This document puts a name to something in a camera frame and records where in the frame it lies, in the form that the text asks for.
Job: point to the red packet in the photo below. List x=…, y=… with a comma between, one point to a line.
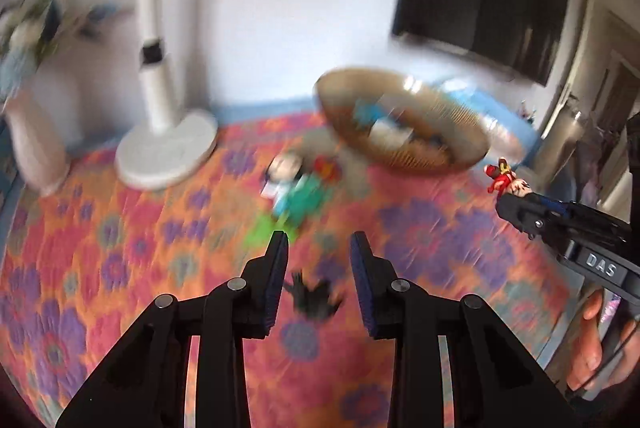
x=326, y=168

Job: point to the floral quilted cloth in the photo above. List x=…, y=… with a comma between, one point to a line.
x=125, y=233

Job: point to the red figurine with black hair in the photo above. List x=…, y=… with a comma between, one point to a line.
x=502, y=178

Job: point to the vase with blue flowers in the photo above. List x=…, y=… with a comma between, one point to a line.
x=30, y=32

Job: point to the white plastic piece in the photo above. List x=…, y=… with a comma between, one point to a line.
x=391, y=133

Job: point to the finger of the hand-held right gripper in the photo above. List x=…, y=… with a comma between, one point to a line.
x=557, y=206
x=522, y=215

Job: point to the black spiky toy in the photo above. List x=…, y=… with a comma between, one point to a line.
x=315, y=299

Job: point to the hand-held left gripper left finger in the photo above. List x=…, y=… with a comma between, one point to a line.
x=274, y=288

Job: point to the white ribbed vase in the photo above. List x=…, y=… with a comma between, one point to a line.
x=35, y=142

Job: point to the white desk lamp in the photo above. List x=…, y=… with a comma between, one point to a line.
x=155, y=82

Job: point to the brown wooden door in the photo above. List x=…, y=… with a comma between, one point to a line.
x=620, y=82

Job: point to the woven wicker basket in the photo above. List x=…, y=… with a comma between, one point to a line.
x=430, y=157

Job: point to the green translucent toy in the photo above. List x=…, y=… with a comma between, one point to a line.
x=300, y=196

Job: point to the blue rectangular block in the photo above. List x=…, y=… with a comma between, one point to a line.
x=367, y=111

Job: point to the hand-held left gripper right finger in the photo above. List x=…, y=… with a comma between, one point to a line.
x=361, y=288

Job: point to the lime green toy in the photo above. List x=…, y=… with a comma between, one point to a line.
x=260, y=233

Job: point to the person's right hand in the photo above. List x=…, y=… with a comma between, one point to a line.
x=587, y=353

